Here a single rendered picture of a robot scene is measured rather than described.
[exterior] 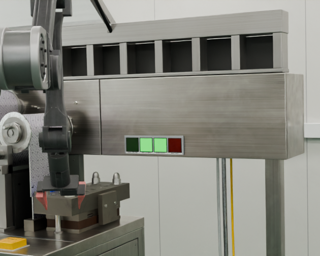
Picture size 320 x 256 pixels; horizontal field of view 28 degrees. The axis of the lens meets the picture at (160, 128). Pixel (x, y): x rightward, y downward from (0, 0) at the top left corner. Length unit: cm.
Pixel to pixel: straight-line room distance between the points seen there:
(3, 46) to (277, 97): 122
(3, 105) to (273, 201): 110
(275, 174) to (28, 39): 140
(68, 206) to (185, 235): 291
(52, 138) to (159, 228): 341
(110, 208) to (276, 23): 88
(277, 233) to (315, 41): 236
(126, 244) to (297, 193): 244
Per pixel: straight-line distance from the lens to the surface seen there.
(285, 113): 222
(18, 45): 121
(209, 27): 232
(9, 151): 234
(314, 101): 458
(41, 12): 158
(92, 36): 255
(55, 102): 176
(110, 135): 250
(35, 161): 234
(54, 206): 223
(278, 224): 244
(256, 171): 473
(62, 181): 185
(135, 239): 247
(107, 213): 235
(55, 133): 177
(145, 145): 242
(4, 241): 209
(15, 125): 231
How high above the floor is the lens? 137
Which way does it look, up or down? 3 degrees down
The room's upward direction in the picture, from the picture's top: 1 degrees counter-clockwise
